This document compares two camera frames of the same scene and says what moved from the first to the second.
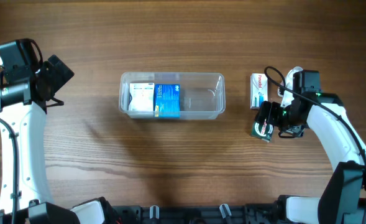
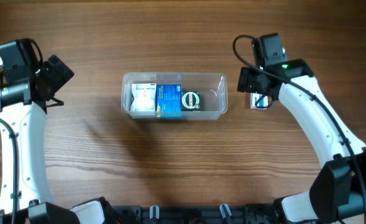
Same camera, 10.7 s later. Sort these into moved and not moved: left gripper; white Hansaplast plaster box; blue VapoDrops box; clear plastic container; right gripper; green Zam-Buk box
Moved: green Zam-Buk box; right gripper
Not moved: clear plastic container; blue VapoDrops box; white Hansaplast plaster box; left gripper
